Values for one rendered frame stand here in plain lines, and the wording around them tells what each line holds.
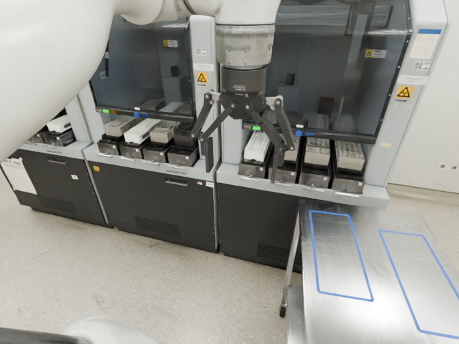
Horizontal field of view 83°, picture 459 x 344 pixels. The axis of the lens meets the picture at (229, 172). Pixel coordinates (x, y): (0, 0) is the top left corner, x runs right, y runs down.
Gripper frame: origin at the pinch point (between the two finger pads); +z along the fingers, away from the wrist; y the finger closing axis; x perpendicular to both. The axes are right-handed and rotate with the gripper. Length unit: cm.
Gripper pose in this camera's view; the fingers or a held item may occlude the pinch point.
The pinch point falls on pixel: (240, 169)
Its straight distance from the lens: 53.5
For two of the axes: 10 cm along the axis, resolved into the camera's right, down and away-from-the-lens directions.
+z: 0.0, 8.4, 5.4
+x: 2.8, -5.2, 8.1
